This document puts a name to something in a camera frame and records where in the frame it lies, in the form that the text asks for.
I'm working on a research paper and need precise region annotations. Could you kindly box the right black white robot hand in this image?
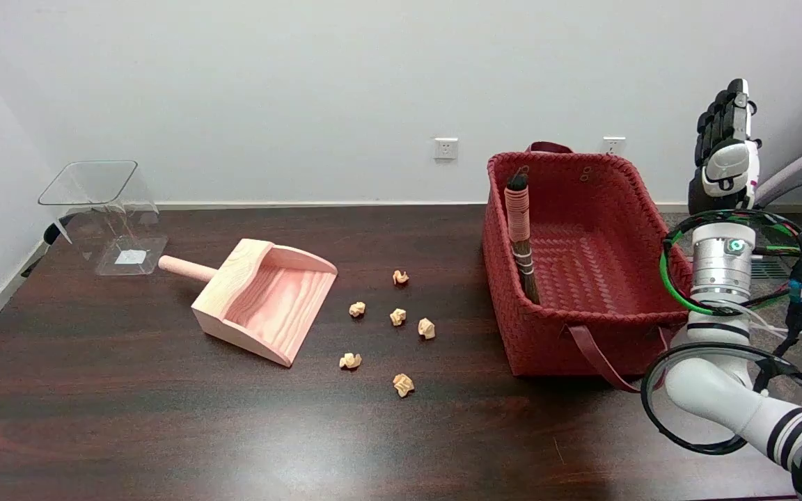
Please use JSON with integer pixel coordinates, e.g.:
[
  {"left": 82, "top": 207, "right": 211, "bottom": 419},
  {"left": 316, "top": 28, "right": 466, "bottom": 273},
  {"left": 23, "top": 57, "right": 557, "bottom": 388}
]
[{"left": 688, "top": 79, "right": 762, "bottom": 215}]

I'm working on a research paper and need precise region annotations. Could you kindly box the small brown broom pink handle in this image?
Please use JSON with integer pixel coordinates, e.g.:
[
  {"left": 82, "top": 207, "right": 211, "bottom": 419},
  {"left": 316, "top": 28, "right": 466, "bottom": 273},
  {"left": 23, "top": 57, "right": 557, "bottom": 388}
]
[{"left": 505, "top": 173, "right": 542, "bottom": 305}]

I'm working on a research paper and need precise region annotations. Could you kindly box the red woven basket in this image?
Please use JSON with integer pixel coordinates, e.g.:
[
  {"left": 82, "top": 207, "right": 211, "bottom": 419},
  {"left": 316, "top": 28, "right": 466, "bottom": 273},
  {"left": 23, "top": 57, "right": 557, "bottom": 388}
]
[{"left": 482, "top": 141, "right": 694, "bottom": 394}]

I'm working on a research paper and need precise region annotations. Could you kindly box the grey office chair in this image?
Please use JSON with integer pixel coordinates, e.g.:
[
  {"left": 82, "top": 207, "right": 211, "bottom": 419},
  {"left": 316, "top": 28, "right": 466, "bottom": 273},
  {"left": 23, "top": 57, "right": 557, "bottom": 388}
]
[{"left": 755, "top": 132, "right": 802, "bottom": 209}]

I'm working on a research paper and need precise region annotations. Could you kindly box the floor vent grille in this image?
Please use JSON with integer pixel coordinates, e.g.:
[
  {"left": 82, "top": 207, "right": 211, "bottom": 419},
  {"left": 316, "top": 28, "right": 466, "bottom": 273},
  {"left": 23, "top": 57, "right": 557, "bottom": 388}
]
[{"left": 750, "top": 256, "right": 800, "bottom": 280}]

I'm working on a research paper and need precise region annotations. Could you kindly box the wooden dustpan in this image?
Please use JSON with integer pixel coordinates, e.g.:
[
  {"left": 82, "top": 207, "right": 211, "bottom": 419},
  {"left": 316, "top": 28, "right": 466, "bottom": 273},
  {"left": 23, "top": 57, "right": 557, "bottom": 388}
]
[{"left": 158, "top": 239, "right": 338, "bottom": 367}]

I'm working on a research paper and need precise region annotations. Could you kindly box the clear plastic bin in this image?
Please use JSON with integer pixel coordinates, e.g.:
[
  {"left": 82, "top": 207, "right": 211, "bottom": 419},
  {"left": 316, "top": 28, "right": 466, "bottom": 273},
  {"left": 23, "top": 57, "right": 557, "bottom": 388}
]
[{"left": 38, "top": 161, "right": 169, "bottom": 276}]

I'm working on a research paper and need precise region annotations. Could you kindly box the black object behind table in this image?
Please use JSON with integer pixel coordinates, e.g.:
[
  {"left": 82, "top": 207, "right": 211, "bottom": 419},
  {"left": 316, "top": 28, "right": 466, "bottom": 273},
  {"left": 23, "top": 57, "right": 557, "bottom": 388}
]
[{"left": 22, "top": 223, "right": 74, "bottom": 278}]

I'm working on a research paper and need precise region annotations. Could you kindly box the green black robot cable loop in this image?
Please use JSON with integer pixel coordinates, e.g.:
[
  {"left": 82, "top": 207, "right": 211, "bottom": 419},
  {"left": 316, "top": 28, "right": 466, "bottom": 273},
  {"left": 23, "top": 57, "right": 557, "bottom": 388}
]
[{"left": 659, "top": 209, "right": 802, "bottom": 357}]

